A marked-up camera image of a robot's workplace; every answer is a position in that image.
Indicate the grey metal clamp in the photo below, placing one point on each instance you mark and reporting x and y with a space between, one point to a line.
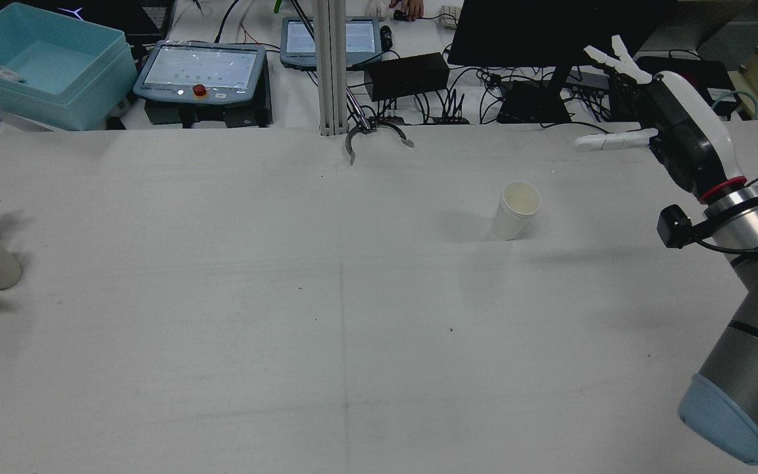
353 138

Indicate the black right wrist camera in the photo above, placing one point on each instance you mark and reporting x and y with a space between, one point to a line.
674 226

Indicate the beige power strip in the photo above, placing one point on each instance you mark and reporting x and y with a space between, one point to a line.
450 16

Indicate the black computer mouse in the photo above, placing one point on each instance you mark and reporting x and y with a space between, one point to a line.
386 37

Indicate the black rectangular box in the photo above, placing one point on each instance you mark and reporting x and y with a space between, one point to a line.
408 74

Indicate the black flat case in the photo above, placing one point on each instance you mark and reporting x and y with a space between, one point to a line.
708 69

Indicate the large grey teach pendant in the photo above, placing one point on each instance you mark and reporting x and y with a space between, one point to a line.
201 69

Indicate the small grey teach pendant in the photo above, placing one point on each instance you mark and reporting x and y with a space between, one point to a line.
362 39

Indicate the white paper cup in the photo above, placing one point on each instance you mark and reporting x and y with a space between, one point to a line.
514 210

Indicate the white item in bin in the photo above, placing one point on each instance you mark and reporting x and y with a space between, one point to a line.
5 74

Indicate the black monitor with stand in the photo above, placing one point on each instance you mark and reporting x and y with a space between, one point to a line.
550 29

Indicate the black pendant stand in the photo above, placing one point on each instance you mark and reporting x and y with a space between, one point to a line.
247 115

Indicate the person in black shirt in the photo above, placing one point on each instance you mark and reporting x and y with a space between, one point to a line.
410 6

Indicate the aluminium profile post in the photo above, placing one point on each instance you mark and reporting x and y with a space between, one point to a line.
330 66

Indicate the teal plastic bin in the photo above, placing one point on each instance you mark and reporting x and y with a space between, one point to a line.
43 66

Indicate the black laptop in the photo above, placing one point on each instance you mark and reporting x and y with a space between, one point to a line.
122 16

